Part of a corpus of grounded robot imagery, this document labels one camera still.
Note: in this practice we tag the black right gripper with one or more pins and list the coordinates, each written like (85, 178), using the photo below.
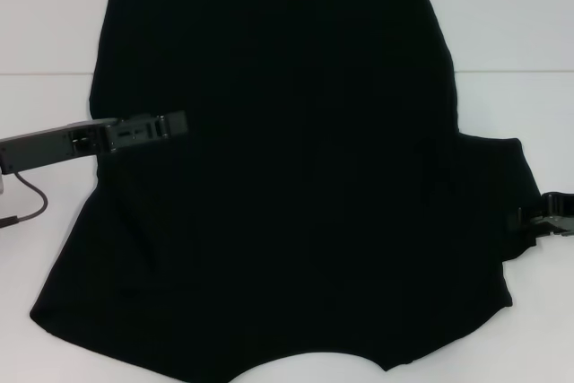
(560, 217)

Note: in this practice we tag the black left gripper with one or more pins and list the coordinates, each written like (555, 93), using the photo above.
(40, 147)

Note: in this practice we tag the black t-shirt with white print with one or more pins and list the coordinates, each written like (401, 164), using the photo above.
(291, 199)

